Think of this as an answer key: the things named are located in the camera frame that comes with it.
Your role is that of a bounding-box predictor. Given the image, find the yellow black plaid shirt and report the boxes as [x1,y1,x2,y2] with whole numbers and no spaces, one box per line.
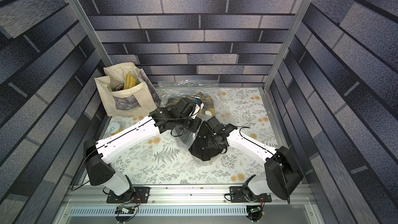
[166,92,216,117]

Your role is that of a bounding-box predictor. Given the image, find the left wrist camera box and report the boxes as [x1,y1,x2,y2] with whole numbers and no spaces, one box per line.
[191,98,204,119]

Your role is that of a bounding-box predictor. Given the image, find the yellow snack packet in tote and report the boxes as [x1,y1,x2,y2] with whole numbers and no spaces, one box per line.
[123,72,137,90]

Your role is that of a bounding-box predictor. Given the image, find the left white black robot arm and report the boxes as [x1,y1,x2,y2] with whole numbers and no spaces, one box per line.
[84,97,204,197]

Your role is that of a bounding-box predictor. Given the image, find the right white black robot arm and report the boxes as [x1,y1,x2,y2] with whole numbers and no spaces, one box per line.
[203,117,303,202]

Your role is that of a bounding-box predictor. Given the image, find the small circuit board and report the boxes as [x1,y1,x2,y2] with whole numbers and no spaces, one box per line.
[115,205,136,216]
[246,206,263,223]

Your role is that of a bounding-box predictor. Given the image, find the right small circuit board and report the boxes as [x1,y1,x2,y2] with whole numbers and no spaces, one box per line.
[246,206,263,223]

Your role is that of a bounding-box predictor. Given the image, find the floral patterned table cloth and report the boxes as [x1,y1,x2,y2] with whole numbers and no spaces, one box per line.
[113,87,282,185]

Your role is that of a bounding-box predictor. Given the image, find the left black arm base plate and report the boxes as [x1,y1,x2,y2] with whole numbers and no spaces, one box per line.
[106,187,151,204]

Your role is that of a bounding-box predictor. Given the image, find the black tray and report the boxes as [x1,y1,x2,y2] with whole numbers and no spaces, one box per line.
[189,121,228,162]

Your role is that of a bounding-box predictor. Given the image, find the aluminium front rail frame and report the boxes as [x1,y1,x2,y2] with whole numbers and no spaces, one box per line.
[55,184,324,224]

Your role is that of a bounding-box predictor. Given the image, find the clear plastic vacuum bag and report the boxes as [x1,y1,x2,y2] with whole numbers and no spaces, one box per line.
[157,79,240,151]

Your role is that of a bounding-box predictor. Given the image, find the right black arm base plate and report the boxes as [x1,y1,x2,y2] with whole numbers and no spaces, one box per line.
[229,186,272,203]

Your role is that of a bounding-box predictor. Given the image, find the left small circuit board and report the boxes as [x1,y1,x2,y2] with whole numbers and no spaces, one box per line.
[115,205,136,216]

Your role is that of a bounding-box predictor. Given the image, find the beige canvas tote bag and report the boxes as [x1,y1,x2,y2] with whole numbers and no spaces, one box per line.
[94,62,162,117]

